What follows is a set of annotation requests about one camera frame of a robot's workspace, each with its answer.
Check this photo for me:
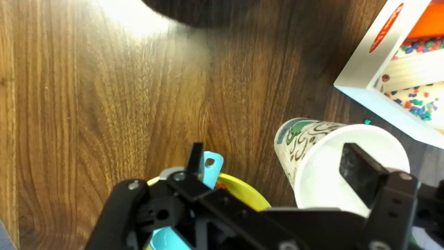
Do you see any white wooden box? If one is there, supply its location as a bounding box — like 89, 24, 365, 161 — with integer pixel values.
335, 0, 444, 149

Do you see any round wooden table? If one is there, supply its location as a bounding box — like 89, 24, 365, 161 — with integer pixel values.
0, 0, 444, 250

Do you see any patterned white paper cup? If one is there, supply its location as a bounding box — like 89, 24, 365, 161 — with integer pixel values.
274, 118, 411, 217

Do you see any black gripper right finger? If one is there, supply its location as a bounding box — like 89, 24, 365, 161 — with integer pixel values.
339, 143, 419, 250

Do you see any teal plastic scoop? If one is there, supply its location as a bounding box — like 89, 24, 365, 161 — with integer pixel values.
148, 151, 224, 250

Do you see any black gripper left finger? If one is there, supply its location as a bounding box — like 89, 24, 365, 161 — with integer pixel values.
167, 142, 211, 200

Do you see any yellow bowl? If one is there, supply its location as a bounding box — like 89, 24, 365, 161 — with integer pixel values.
146, 171, 272, 214

